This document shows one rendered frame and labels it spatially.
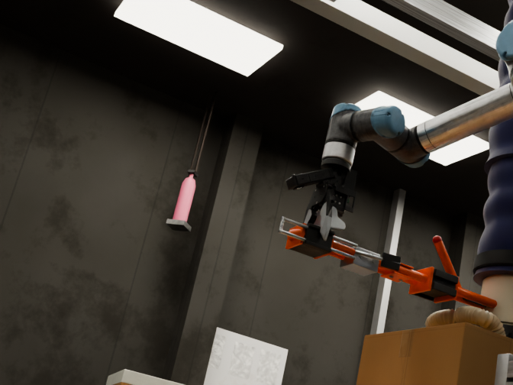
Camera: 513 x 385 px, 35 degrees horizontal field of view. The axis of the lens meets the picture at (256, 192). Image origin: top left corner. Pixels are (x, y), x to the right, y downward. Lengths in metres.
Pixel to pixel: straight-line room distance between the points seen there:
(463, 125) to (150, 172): 5.75
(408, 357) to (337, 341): 6.16
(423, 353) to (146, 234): 5.61
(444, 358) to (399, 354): 0.17
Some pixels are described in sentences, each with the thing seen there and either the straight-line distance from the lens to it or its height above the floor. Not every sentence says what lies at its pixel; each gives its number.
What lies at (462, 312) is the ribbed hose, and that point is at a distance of 2.05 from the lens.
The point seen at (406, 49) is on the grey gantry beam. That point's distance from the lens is 4.70.
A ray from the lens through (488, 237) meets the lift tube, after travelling 2.21.
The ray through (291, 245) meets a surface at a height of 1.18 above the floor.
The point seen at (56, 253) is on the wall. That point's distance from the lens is 7.13.
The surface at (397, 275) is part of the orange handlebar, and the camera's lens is 2.00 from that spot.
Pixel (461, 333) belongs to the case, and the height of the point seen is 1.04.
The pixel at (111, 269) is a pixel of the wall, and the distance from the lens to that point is 7.24.
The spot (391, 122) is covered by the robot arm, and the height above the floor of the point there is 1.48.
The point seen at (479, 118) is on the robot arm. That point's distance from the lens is 1.96.
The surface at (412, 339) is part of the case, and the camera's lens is 1.99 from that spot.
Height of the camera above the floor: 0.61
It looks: 20 degrees up
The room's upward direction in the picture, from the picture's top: 13 degrees clockwise
